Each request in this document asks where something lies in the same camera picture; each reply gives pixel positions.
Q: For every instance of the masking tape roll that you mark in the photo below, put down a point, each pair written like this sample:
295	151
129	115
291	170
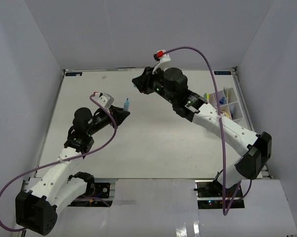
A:
225	113

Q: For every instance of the small blue spray bottle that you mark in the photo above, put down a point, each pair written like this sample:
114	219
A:
222	101

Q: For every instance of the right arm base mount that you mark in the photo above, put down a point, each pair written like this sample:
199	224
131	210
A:
208	197

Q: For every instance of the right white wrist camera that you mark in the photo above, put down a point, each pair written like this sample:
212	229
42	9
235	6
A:
163	59

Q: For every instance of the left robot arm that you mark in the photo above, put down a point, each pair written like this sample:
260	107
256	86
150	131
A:
38	209

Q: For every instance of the left blue corner label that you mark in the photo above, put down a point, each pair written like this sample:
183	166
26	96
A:
73	74

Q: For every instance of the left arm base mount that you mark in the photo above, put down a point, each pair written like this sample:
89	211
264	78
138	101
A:
99	191

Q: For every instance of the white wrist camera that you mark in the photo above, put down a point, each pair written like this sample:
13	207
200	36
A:
104	99
163	59

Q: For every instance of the blue gel pen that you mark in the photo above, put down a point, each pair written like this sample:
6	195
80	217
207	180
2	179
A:
231	110

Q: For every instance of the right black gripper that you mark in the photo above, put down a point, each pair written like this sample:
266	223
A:
143	82

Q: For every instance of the blue corner label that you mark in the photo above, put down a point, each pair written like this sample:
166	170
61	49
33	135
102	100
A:
221	73
73	74

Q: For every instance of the right blue corner label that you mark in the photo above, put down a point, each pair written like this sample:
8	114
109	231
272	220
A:
221	73

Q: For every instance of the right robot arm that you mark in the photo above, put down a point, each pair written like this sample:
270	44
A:
254	149

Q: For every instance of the blue highlighter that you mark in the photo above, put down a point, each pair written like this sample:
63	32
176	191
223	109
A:
126	105

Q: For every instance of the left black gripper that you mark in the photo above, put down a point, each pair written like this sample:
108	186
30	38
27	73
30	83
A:
118	114

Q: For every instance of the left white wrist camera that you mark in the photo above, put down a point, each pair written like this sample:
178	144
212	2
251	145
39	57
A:
104	99

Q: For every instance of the white compartment organizer tray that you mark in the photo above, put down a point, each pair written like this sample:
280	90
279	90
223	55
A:
238	114

